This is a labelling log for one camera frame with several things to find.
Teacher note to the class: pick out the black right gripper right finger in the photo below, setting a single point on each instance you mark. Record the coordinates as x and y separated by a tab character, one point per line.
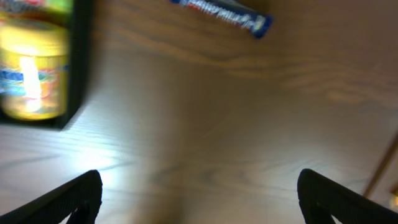
322	201

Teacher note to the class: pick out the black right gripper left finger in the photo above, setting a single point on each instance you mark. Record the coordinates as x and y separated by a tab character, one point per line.
78	200

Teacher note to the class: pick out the yellow round gum container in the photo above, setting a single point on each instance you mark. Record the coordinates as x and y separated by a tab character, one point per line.
34	69

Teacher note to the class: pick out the Haribo gummy candy bag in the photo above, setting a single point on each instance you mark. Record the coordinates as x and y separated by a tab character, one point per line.
37	9

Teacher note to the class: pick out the dark green open box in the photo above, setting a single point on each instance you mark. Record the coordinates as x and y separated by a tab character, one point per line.
78	25

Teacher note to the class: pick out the Dairy Milk chocolate bar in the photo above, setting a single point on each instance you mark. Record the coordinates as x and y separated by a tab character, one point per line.
233	13

